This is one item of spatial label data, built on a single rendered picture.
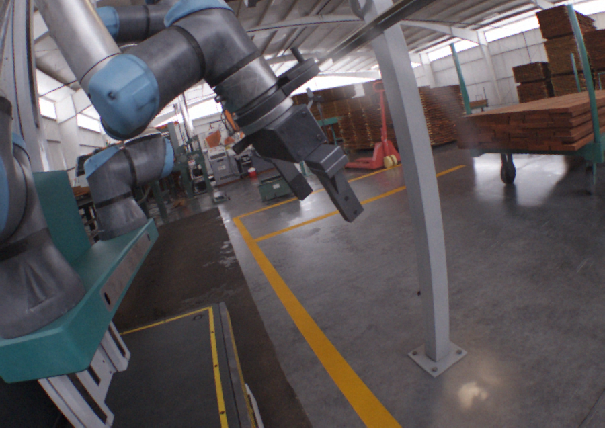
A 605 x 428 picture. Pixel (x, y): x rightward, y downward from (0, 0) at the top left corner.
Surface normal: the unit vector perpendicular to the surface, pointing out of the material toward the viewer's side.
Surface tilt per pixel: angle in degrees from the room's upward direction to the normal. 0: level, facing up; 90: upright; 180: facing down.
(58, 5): 99
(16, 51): 90
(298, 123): 97
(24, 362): 90
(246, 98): 109
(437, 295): 90
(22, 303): 72
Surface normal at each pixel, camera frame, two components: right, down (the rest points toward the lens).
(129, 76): 0.54, -0.09
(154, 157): 0.73, 0.00
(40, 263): 0.83, -0.48
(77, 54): 0.07, 0.45
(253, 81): 0.40, 0.25
